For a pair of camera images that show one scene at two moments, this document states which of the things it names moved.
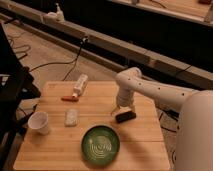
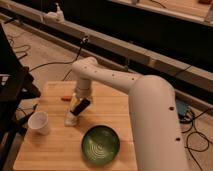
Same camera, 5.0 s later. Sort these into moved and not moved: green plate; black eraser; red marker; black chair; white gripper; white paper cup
Moved: black eraser; white gripper
Not moved: white paper cup; black chair; red marker; green plate
